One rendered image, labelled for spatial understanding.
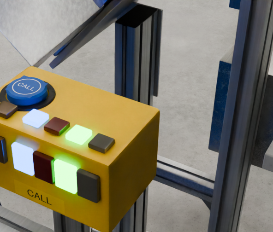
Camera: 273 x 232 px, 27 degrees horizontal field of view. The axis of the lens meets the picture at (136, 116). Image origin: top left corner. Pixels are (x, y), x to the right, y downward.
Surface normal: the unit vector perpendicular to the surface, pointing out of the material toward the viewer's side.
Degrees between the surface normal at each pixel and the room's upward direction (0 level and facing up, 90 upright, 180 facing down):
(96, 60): 0
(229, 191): 90
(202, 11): 0
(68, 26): 55
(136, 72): 90
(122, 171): 90
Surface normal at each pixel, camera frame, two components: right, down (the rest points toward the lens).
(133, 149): 0.87, 0.30
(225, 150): -0.48, 0.51
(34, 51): 0.11, 0.03
